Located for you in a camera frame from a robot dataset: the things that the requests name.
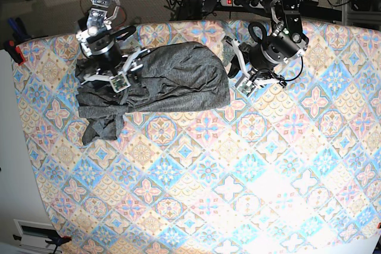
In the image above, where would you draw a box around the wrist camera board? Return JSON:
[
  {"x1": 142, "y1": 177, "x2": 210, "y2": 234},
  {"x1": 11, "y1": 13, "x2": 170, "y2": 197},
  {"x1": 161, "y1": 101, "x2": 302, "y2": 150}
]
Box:
[
  {"x1": 109, "y1": 74, "x2": 130, "y2": 93},
  {"x1": 235, "y1": 79, "x2": 257, "y2": 97}
]

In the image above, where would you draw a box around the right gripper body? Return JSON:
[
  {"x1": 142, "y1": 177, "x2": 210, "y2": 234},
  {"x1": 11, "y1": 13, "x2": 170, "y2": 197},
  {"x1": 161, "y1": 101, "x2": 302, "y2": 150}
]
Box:
[{"x1": 80, "y1": 47, "x2": 151, "y2": 91}]

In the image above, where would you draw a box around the patterned tile tablecloth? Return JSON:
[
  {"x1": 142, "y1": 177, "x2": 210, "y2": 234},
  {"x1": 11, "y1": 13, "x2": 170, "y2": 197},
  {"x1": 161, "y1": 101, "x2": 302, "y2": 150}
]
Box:
[{"x1": 13, "y1": 22, "x2": 380, "y2": 253}]

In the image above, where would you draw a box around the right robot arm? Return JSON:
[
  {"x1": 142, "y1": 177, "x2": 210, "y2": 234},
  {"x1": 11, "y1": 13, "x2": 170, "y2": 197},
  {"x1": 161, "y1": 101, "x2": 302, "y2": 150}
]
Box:
[{"x1": 76, "y1": 0, "x2": 151, "y2": 93}]

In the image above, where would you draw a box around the white tray lower left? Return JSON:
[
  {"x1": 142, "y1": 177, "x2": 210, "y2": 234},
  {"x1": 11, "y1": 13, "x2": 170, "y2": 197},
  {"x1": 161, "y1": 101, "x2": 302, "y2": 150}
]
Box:
[{"x1": 13, "y1": 219, "x2": 58, "y2": 252}]

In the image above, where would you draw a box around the white power strip red switch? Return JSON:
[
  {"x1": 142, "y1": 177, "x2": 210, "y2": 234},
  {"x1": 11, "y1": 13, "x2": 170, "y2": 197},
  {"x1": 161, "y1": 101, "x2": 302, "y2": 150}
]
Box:
[{"x1": 220, "y1": 0, "x2": 263, "y2": 9}]

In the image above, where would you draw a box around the grey t-shirt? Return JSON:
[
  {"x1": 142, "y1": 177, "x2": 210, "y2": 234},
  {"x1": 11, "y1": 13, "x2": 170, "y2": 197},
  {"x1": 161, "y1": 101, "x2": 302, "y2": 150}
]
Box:
[{"x1": 76, "y1": 42, "x2": 230, "y2": 145}]

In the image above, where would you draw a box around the red black clamp upper left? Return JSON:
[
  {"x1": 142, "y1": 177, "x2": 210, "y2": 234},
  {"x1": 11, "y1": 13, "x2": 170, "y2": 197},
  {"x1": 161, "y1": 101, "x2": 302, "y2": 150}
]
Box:
[{"x1": 3, "y1": 40, "x2": 25, "y2": 65}]

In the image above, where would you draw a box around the black orange clamp lower left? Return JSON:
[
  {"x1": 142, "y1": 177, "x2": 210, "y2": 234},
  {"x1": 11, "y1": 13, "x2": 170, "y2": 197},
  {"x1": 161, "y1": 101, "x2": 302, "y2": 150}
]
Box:
[{"x1": 45, "y1": 236, "x2": 71, "y2": 254}]

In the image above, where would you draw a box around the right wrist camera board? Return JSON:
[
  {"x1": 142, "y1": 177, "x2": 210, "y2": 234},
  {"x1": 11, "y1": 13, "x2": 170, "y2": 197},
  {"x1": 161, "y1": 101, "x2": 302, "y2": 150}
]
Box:
[{"x1": 109, "y1": 74, "x2": 130, "y2": 93}]

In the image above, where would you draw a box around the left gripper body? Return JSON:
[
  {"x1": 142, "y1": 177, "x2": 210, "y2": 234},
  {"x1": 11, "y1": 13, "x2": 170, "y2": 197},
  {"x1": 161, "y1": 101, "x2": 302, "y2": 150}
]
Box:
[{"x1": 224, "y1": 36, "x2": 287, "y2": 91}]

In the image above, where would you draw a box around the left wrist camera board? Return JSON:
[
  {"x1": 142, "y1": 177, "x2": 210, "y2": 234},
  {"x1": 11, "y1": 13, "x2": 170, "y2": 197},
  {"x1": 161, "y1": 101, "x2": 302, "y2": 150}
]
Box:
[{"x1": 235, "y1": 79, "x2": 257, "y2": 97}]

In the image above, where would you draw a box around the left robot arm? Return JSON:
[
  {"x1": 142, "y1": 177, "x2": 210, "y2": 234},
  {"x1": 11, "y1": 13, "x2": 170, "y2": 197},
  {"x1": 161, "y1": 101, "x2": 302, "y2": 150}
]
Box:
[{"x1": 224, "y1": 0, "x2": 309, "y2": 96}]

